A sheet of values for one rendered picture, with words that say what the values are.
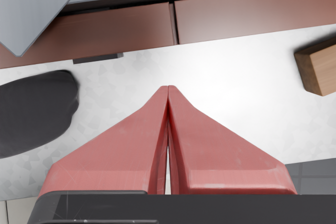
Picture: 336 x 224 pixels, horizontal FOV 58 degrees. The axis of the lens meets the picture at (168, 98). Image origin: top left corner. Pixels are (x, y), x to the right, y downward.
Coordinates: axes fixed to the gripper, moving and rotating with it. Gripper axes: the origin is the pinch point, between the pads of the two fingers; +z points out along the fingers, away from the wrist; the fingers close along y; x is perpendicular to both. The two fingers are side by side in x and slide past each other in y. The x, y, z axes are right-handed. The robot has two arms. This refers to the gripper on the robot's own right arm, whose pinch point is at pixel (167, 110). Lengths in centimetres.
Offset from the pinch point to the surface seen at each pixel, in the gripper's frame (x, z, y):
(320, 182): 89, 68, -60
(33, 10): 0.8, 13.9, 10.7
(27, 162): 26.9, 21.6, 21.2
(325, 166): 83, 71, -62
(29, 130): 20.4, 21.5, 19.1
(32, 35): 2.6, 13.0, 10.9
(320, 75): 12.8, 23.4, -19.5
